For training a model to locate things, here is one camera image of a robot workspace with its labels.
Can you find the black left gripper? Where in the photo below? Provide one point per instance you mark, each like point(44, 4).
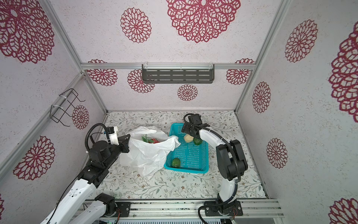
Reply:
point(124, 143)

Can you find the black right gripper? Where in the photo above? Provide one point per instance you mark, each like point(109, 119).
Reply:
point(186, 127)

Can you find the beige round fruit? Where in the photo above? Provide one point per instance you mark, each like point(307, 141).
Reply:
point(188, 138)

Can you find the green guava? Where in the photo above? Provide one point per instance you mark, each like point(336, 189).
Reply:
point(197, 141)

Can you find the small green fruit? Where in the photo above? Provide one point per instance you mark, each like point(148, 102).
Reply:
point(176, 163)

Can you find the white plastic bag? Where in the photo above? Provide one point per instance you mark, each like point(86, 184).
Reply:
point(147, 158)

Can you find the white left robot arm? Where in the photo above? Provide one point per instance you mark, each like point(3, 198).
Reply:
point(72, 200)

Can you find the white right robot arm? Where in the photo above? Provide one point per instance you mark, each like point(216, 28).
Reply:
point(231, 159)

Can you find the teal plastic basket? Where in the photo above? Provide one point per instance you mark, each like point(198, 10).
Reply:
point(194, 159)

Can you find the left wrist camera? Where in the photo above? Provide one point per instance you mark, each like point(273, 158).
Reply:
point(112, 132)

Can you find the grey metal wall shelf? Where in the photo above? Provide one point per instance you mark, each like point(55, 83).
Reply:
point(178, 74)

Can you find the black wire wall rack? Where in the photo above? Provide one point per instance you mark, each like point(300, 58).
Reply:
point(59, 110)

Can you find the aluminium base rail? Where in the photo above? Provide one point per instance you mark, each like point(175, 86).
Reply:
point(188, 209)

